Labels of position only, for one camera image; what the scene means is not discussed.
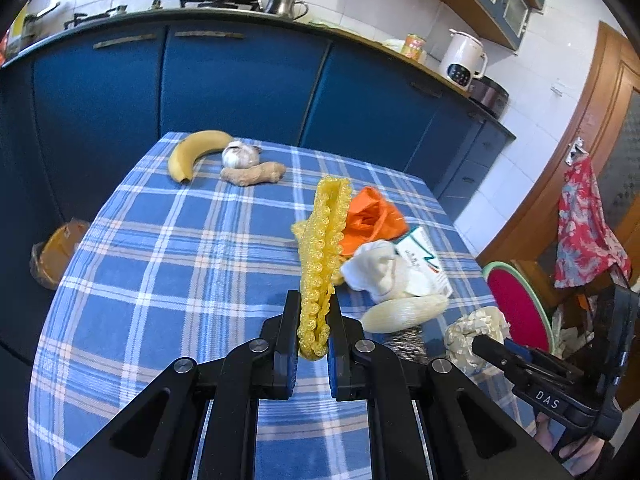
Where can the orange plastic bag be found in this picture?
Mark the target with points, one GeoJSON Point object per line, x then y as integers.
{"type": "Point", "coordinates": [372, 215]}

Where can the gas stove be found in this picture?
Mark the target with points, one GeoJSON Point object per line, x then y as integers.
{"type": "Point", "coordinates": [100, 16]}

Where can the person's right hand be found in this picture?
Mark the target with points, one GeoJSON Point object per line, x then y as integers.
{"type": "Point", "coordinates": [575, 452]}

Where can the clear oil bottle yellow label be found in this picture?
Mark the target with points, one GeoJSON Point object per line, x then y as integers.
{"type": "Point", "coordinates": [15, 30]}

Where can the red round stool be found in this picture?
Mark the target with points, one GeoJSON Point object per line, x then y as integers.
{"type": "Point", "coordinates": [515, 300]}

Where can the red floral cloth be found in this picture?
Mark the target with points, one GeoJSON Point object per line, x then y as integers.
{"type": "Point", "coordinates": [580, 220]}

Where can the silver mesh scrap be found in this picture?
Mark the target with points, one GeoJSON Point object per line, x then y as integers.
{"type": "Point", "coordinates": [407, 342]}

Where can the white electric kettle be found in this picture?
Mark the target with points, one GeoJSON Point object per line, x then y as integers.
{"type": "Point", "coordinates": [460, 60]}

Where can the orange tin can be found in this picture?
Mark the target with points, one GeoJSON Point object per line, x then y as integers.
{"type": "Point", "coordinates": [412, 47]}

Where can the blue kitchen cabinet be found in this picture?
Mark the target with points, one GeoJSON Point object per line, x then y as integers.
{"type": "Point", "coordinates": [240, 85]}

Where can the white cardboard box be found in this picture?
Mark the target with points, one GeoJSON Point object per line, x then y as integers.
{"type": "Point", "coordinates": [425, 255]}

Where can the small metal pot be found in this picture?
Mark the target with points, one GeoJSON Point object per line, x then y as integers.
{"type": "Point", "coordinates": [32, 25]}

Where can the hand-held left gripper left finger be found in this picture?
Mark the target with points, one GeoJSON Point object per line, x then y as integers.
{"type": "Point", "coordinates": [289, 360]}

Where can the white foam net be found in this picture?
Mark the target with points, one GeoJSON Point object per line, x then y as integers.
{"type": "Point", "coordinates": [465, 335]}

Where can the white wall socket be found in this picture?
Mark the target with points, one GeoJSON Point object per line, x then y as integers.
{"type": "Point", "coordinates": [558, 87]}

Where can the crumpled white tissue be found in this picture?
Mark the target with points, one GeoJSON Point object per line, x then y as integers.
{"type": "Point", "coordinates": [380, 270]}

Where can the blue plaid tablecloth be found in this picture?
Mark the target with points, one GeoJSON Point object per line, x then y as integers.
{"type": "Point", "coordinates": [175, 270]}

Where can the metal teapot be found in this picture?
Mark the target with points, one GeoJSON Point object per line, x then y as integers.
{"type": "Point", "coordinates": [282, 6]}

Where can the yellow banana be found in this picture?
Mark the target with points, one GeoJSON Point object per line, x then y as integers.
{"type": "Point", "coordinates": [182, 155]}

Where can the ginger root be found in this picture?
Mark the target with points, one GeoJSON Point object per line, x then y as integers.
{"type": "Point", "coordinates": [255, 174]}

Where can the cream foam net sleeve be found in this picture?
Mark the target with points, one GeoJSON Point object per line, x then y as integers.
{"type": "Point", "coordinates": [400, 312]}

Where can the wooden door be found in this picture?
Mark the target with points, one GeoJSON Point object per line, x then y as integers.
{"type": "Point", "coordinates": [600, 85]}

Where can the yellow foam fruit net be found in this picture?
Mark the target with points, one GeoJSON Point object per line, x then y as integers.
{"type": "Point", "coordinates": [320, 260]}

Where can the dark rice cooker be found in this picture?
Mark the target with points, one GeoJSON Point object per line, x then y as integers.
{"type": "Point", "coordinates": [487, 97]}

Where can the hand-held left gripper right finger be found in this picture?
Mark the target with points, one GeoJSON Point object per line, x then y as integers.
{"type": "Point", "coordinates": [336, 375]}

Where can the white garlic bulb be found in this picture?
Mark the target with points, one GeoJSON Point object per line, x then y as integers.
{"type": "Point", "coordinates": [239, 156]}

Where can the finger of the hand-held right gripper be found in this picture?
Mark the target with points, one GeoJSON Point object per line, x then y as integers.
{"type": "Point", "coordinates": [495, 355]}
{"type": "Point", "coordinates": [525, 352]}

